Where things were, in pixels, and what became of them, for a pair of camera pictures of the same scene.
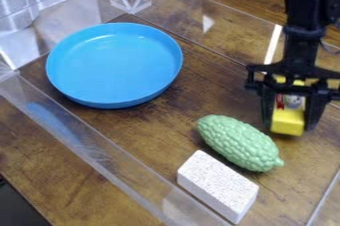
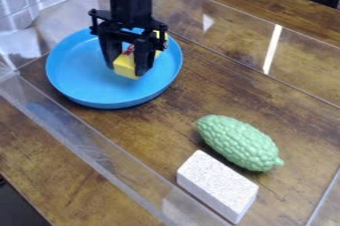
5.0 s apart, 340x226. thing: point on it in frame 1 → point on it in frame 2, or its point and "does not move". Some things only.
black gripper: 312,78 → 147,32
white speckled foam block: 217,186 does not move
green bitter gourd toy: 240,142 does not move
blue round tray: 113,66 does not move
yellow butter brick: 288,120 → 125,63
